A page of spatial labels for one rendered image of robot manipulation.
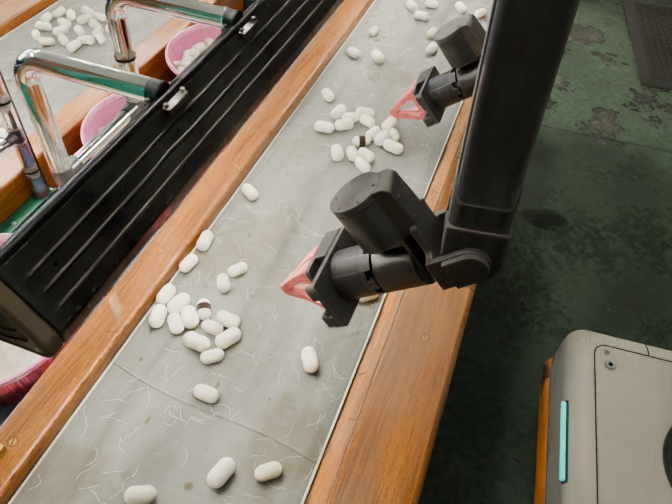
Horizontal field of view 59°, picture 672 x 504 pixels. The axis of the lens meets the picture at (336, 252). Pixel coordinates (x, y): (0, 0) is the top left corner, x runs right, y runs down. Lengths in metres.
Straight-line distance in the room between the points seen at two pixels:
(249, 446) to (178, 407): 0.10
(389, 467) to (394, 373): 0.12
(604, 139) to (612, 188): 0.30
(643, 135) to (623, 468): 1.69
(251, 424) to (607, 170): 1.99
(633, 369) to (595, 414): 0.16
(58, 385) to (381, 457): 0.40
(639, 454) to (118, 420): 1.03
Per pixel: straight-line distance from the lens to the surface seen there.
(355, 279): 0.62
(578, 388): 1.45
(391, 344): 0.79
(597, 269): 2.10
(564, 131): 2.64
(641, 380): 1.52
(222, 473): 0.72
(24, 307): 0.46
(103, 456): 0.77
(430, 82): 1.09
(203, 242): 0.91
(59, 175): 0.74
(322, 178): 1.04
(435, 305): 0.84
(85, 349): 0.82
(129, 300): 0.86
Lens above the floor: 1.42
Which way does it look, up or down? 48 degrees down
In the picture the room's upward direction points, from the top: 5 degrees clockwise
